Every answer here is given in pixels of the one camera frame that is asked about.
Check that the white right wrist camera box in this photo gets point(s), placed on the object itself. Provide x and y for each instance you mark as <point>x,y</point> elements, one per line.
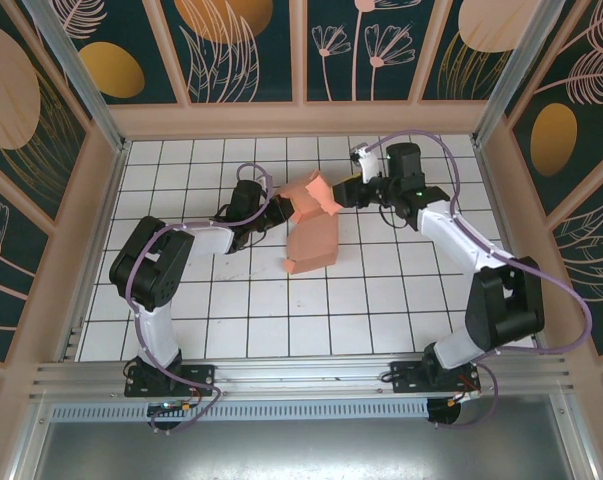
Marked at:
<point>367,167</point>

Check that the pink paper box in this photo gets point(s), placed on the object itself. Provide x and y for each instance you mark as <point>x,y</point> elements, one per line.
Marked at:
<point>313,240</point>

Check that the wall panel pink feather outlines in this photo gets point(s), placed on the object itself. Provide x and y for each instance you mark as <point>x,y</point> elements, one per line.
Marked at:
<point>596,260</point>

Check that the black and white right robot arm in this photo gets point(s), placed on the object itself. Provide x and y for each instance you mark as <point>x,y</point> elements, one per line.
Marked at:
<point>506,305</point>

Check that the aluminium mounting rail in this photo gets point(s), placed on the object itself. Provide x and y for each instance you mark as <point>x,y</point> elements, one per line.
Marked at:
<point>301,372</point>

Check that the wall panel orange oval feather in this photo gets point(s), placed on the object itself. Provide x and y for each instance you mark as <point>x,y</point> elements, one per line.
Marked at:
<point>111,70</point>

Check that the wall panel orange circle leaves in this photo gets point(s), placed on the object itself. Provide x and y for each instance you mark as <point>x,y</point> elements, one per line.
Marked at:
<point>221,20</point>

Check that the wall panel pink flowers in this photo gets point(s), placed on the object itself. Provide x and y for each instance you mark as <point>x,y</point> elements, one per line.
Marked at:
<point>361,75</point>

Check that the aluminium side rail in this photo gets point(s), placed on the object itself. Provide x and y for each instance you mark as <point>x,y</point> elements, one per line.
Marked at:
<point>73,342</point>

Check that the grey metal sheet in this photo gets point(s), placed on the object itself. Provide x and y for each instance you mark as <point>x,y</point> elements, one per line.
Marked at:
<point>301,450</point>

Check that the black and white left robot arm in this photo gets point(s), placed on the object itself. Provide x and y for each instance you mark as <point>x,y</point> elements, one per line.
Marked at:
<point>151,265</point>

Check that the wall panel pink circle gold feathers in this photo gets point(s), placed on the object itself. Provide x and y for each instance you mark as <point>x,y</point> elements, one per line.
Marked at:
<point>481,25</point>

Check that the wall panel large pink circle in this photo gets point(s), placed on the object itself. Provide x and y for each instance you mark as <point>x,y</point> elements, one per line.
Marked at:
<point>11,100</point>

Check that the aluminium corner post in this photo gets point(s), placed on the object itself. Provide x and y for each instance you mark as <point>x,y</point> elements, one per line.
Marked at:
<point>83,80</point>
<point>513,70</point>

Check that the wall panel orange oval fern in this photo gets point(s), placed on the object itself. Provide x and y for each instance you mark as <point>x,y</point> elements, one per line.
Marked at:
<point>556,140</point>

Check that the wall panel single flower outline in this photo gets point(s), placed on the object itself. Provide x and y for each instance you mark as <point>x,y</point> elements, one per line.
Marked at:
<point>1,250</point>

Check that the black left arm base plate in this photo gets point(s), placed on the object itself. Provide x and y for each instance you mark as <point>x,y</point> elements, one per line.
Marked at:
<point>201,375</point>

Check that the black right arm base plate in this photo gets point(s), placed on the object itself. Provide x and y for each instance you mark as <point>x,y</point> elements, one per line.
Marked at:
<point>406,377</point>

